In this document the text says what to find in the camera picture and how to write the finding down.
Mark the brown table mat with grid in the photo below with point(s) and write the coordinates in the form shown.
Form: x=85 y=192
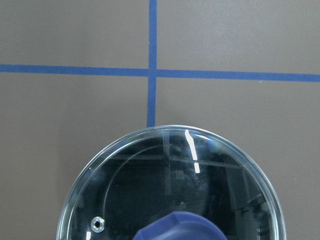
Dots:
x=51 y=125

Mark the glass lid with blue knob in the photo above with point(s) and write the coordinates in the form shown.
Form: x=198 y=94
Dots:
x=172 y=182

